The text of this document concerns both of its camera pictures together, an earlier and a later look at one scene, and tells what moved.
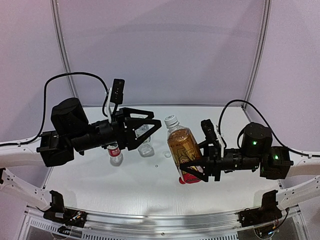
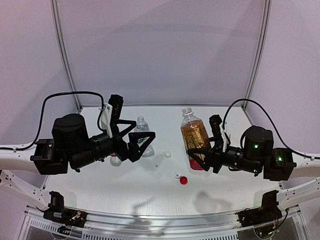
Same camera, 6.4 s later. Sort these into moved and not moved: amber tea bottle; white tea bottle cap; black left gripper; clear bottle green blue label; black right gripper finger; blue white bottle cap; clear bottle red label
Moved: black right gripper finger; white tea bottle cap; amber tea bottle; black left gripper
Not moved: clear bottle red label; clear bottle green blue label; blue white bottle cap
